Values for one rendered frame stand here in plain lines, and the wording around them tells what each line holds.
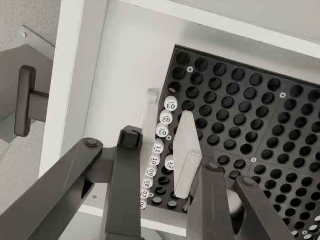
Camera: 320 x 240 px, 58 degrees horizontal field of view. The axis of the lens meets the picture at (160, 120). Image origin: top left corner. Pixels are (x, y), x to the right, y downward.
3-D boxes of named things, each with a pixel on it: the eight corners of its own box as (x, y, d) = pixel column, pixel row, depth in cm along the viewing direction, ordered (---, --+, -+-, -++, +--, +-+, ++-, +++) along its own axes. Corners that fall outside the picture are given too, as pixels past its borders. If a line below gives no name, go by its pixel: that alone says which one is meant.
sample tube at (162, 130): (158, 109, 32) (156, 125, 28) (169, 110, 32) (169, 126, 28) (157, 119, 33) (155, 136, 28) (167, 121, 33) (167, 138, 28)
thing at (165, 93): (132, 197, 33) (132, 201, 33) (175, 47, 27) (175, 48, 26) (148, 201, 33) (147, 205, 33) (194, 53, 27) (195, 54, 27)
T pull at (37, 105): (18, 131, 30) (12, 137, 29) (25, 62, 28) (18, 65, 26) (53, 140, 30) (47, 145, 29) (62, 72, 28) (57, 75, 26)
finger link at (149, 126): (141, 189, 16) (128, 186, 16) (148, 136, 23) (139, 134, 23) (155, 143, 15) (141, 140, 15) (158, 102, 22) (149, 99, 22)
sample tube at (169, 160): (164, 148, 34) (163, 168, 30) (166, 138, 34) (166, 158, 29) (174, 150, 34) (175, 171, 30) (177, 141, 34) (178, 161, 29)
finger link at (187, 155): (189, 152, 15) (203, 155, 15) (183, 108, 22) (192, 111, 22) (174, 197, 17) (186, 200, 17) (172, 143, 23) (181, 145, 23)
